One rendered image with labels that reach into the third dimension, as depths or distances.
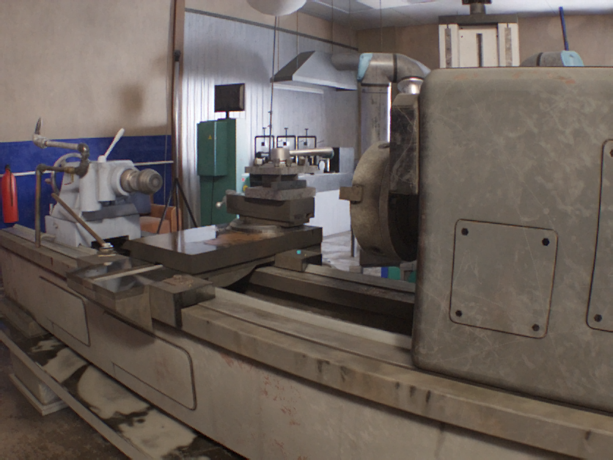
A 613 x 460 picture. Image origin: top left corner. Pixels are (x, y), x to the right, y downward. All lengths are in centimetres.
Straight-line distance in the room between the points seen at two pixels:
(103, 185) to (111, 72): 409
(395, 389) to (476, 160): 39
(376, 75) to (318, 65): 470
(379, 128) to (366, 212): 95
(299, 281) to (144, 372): 53
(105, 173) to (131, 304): 74
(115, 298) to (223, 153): 462
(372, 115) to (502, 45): 65
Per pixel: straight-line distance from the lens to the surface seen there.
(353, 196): 99
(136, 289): 124
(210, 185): 602
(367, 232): 100
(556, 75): 74
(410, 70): 188
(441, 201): 77
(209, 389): 125
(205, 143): 577
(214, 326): 111
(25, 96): 543
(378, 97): 189
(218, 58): 690
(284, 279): 144
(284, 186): 155
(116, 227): 204
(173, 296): 117
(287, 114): 782
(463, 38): 221
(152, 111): 614
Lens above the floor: 121
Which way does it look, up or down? 10 degrees down
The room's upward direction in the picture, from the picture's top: straight up
